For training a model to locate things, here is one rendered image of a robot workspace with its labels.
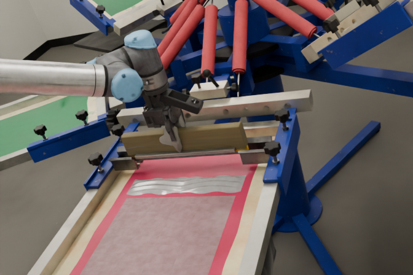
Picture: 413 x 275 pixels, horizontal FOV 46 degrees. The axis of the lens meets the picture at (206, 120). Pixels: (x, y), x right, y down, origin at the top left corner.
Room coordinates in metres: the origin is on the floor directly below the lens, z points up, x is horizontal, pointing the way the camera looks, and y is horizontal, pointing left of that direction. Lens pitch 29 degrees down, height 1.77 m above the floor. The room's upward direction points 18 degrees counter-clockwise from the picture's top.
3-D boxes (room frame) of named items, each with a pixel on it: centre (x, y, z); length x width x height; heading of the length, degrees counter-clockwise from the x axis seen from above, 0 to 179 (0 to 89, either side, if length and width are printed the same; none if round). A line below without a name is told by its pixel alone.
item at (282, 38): (1.99, -0.28, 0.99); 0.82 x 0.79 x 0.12; 154
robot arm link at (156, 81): (1.24, 0.10, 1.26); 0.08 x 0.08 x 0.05
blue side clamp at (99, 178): (1.37, 0.32, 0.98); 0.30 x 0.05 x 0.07; 154
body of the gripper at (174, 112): (1.24, 0.11, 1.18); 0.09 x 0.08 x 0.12; 64
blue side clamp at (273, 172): (1.13, -0.18, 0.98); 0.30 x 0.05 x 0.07; 154
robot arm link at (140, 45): (1.24, 0.11, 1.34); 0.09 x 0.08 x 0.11; 107
